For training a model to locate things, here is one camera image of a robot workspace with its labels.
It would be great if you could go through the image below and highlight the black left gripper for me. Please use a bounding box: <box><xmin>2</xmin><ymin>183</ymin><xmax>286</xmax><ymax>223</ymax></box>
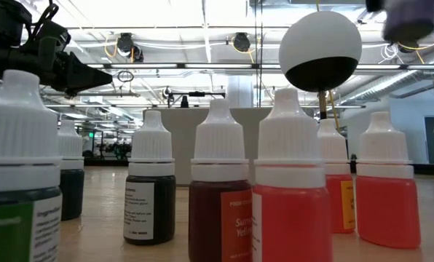
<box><xmin>0</xmin><ymin>0</ymin><xmax>113</xmax><ymax>98</ymax></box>

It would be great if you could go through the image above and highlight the small black dropper bottle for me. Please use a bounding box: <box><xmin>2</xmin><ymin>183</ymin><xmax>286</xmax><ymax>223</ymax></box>
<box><xmin>123</xmin><ymin>110</ymin><xmax>177</xmax><ymax>246</ymax></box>

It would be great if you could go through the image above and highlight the grey plastic tray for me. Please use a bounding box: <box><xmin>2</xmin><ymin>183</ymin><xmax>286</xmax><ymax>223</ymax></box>
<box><xmin>143</xmin><ymin>106</ymin><xmax>322</xmax><ymax>186</ymax></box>

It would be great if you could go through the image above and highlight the black ceiling cable reel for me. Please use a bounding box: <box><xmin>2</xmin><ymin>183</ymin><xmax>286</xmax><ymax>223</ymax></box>
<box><xmin>116</xmin><ymin>32</ymin><xmax>145</xmax><ymax>63</ymax></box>
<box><xmin>397</xmin><ymin>39</ymin><xmax>420</xmax><ymax>55</ymax></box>
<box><xmin>232</xmin><ymin>31</ymin><xmax>252</xmax><ymax>53</ymax></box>

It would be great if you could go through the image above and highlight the yellow hanging cord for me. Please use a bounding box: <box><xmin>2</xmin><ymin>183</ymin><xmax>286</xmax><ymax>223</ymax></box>
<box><xmin>314</xmin><ymin>0</ymin><xmax>341</xmax><ymax>132</ymax></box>

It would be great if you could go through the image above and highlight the small brown orange-label dropper bottle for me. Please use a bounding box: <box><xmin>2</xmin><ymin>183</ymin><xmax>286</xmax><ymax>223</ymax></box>
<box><xmin>187</xmin><ymin>98</ymin><xmax>254</xmax><ymax>262</ymax></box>

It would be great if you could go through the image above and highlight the small red white-label dropper bottle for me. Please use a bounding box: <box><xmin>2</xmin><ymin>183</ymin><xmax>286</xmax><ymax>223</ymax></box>
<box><xmin>251</xmin><ymin>87</ymin><xmax>334</xmax><ymax>262</ymax></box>

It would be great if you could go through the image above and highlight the small red yellow-label dropper bottle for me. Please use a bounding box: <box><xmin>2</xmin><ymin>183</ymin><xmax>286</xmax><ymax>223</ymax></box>
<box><xmin>316</xmin><ymin>118</ymin><xmax>357</xmax><ymax>234</ymax></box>

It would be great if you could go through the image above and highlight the small coral red dropper bottle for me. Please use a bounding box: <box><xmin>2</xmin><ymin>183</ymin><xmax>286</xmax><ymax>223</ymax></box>
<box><xmin>355</xmin><ymin>111</ymin><xmax>422</xmax><ymax>250</ymax></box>

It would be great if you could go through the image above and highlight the white globe lamp black base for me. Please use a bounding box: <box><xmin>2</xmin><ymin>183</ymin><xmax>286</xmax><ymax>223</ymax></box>
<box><xmin>278</xmin><ymin>9</ymin><xmax>363</xmax><ymax>121</ymax></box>

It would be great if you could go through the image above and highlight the small green-label dropper bottle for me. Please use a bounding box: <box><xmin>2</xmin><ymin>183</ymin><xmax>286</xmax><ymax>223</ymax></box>
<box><xmin>0</xmin><ymin>68</ymin><xmax>63</xmax><ymax>262</ymax></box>

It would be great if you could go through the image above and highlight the small dark green dropper bottle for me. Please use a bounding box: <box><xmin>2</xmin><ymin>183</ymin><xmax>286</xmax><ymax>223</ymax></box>
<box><xmin>58</xmin><ymin>119</ymin><xmax>85</xmax><ymax>221</ymax></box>

